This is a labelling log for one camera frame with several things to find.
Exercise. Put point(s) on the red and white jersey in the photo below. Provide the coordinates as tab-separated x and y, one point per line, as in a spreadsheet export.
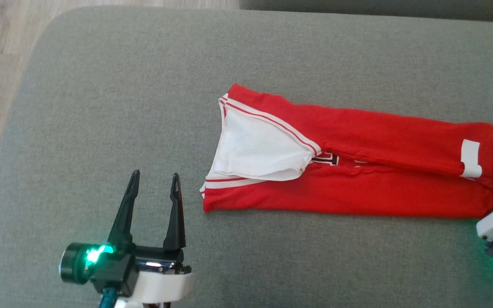
357	192

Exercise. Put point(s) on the large grey sofa seat cushion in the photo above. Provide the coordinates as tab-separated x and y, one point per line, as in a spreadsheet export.
101	107

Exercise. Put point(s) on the small grey sofa seat cushion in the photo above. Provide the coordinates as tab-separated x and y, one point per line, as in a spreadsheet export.
357	6

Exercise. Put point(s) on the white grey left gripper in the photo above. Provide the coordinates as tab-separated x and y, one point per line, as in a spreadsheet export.
114	269

